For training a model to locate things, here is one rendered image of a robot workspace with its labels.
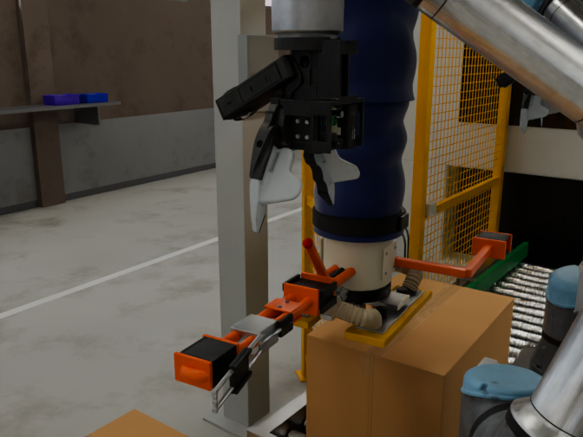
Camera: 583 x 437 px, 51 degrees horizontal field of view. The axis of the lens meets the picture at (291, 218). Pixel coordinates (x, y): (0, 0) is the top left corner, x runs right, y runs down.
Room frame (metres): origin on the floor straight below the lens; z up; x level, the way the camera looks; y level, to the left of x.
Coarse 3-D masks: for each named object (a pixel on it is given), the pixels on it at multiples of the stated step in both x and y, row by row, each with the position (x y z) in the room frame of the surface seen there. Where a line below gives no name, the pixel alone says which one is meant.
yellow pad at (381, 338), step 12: (396, 288) 1.53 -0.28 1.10; (420, 300) 1.46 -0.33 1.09; (384, 312) 1.33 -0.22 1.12; (396, 312) 1.37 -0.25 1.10; (408, 312) 1.38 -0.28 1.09; (384, 324) 1.30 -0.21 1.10; (396, 324) 1.32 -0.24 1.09; (348, 336) 1.28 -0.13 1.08; (360, 336) 1.26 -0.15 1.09; (372, 336) 1.25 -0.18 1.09; (384, 336) 1.25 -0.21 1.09
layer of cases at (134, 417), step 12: (120, 420) 1.77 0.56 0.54; (132, 420) 1.77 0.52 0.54; (144, 420) 1.77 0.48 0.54; (156, 420) 1.77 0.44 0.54; (96, 432) 1.71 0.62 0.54; (108, 432) 1.71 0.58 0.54; (120, 432) 1.71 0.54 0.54; (132, 432) 1.71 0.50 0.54; (144, 432) 1.71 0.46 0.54; (156, 432) 1.71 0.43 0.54; (168, 432) 1.71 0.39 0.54
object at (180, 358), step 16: (208, 336) 0.98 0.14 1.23; (176, 352) 0.92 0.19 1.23; (192, 352) 0.92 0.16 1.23; (208, 352) 0.92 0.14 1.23; (224, 352) 0.92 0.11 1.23; (176, 368) 0.91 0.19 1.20; (208, 368) 0.88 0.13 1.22; (224, 368) 0.91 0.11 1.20; (192, 384) 0.90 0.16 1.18; (208, 384) 0.88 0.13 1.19
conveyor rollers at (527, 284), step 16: (512, 272) 3.16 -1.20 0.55; (528, 272) 3.18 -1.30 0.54; (544, 272) 3.15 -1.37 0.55; (496, 288) 2.93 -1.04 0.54; (512, 288) 2.96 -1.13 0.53; (528, 288) 2.93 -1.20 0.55; (544, 288) 2.96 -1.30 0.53; (528, 304) 2.74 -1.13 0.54; (544, 304) 2.71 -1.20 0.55; (512, 320) 2.54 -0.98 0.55; (528, 320) 2.56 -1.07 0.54; (512, 336) 2.37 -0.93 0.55; (528, 336) 2.39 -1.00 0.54; (512, 352) 2.25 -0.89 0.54
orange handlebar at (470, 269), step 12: (480, 252) 1.48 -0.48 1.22; (336, 264) 1.39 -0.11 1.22; (396, 264) 1.43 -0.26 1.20; (408, 264) 1.42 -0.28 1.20; (420, 264) 1.40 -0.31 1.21; (432, 264) 1.39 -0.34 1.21; (444, 264) 1.39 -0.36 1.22; (468, 264) 1.39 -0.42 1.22; (480, 264) 1.42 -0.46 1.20; (348, 276) 1.33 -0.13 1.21; (456, 276) 1.36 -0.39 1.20; (468, 276) 1.36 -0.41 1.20; (276, 300) 1.16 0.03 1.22; (288, 300) 1.15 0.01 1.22; (264, 312) 1.11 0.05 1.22; (276, 312) 1.13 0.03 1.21; (288, 312) 1.11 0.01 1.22; (300, 312) 1.14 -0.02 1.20; (228, 336) 1.01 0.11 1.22; (252, 336) 1.00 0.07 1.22; (240, 348) 0.96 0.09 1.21; (180, 372) 0.89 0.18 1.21; (192, 372) 0.88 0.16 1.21; (204, 372) 0.88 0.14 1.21
